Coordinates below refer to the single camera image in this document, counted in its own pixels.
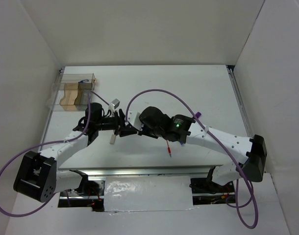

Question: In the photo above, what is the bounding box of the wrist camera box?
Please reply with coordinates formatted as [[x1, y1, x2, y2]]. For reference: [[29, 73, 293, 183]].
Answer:
[[109, 99, 120, 111], [125, 110, 144, 131]]

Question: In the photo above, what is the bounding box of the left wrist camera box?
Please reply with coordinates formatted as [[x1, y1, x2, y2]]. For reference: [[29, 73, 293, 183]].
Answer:
[[109, 99, 120, 111]]

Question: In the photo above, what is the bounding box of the clear plastic organizer box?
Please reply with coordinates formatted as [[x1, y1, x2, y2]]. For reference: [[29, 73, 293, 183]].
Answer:
[[46, 73, 97, 112]]

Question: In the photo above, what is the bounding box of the white tape sheet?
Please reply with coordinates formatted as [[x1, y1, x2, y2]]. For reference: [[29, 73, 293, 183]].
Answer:
[[104, 176, 193, 212]]

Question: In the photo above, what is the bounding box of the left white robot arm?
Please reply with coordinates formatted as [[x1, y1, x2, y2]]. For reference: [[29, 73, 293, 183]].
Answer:
[[13, 103, 137, 202]]

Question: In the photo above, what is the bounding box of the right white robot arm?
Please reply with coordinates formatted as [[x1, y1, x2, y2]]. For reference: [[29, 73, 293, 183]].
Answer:
[[136, 106, 267, 192]]

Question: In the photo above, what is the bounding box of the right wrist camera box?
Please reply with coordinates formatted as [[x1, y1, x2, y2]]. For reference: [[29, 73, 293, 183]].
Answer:
[[125, 110, 144, 131]]

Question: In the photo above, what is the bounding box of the beige rectangular eraser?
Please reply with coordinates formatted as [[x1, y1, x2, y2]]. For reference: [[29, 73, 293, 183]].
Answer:
[[109, 134, 116, 145]]

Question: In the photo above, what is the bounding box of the red gel pen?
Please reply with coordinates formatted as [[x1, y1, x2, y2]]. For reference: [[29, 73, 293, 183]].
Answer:
[[166, 140, 172, 157]]

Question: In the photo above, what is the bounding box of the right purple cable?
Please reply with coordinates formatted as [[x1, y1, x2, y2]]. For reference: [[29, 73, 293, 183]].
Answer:
[[125, 89, 260, 229]]

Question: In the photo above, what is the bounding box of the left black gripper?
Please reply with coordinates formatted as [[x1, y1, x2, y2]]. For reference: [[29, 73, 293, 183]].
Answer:
[[96, 108, 137, 138]]

